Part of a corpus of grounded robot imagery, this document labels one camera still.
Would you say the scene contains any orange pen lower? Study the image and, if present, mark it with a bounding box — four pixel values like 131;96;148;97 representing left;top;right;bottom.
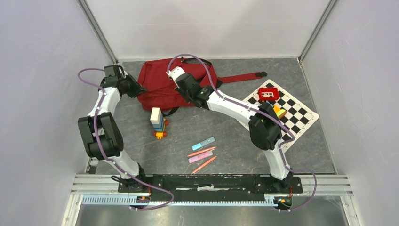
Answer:
191;156;217;175

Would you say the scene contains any colourful block pile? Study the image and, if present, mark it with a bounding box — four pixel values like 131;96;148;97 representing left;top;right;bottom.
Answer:
259;101;287;120

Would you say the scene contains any black white chessboard mat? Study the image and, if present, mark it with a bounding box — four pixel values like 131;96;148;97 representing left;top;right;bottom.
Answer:
237;79;320;153

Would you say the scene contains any colourful block tower toy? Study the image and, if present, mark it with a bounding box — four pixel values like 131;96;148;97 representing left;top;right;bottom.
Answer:
150;107;169;139

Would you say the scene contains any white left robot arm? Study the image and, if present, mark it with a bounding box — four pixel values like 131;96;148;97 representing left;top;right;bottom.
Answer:
78;65;148;192

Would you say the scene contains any orange pen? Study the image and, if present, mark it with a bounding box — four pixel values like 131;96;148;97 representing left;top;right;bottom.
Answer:
191;156;217;175
187;146;216;157

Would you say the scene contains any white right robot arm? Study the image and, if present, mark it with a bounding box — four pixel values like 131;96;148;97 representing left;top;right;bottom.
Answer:
169;73;293;192

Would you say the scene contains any aluminium frame rail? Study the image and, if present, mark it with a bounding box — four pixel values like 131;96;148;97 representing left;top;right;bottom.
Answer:
62;174;361;226

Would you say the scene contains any pink highlighter pen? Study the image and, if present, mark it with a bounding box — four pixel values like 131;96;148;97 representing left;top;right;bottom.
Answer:
188;151;213;164

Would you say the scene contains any orange pen upper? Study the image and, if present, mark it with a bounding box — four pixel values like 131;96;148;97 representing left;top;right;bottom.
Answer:
187;146;216;157

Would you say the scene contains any red toy brick house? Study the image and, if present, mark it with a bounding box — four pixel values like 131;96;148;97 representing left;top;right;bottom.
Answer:
258;87;280;101

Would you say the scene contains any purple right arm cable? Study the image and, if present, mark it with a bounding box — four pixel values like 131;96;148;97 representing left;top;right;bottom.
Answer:
167;54;318;212

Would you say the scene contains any red student backpack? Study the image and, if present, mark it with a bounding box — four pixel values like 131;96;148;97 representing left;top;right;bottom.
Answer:
137;57;267;112

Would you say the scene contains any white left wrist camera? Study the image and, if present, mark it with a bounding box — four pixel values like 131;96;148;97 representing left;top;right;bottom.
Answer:
167;66;185;81

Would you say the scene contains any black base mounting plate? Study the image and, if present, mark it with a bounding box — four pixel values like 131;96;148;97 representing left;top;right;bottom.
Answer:
118;174;303;202

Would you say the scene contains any blue highlighter pen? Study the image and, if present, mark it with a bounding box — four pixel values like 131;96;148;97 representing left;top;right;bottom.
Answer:
192;137;215;151

